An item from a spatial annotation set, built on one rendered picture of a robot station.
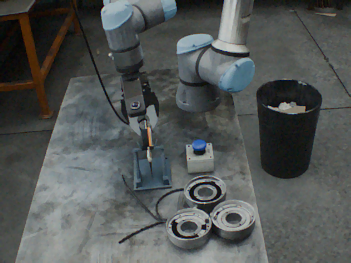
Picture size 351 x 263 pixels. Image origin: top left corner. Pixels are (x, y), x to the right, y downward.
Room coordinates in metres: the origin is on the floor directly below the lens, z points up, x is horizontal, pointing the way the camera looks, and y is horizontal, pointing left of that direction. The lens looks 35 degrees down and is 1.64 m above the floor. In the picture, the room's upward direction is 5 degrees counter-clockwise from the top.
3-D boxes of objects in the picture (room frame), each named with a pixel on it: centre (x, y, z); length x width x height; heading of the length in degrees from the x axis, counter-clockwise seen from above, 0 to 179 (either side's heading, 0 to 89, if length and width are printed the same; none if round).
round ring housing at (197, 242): (0.77, 0.00, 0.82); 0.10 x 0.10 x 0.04
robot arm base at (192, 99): (1.38, -0.07, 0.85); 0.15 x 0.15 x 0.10
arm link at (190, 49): (1.37, -0.07, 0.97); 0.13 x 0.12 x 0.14; 38
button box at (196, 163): (1.04, -0.05, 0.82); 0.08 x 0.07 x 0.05; 179
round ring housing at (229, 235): (0.79, -0.11, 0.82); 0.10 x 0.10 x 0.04
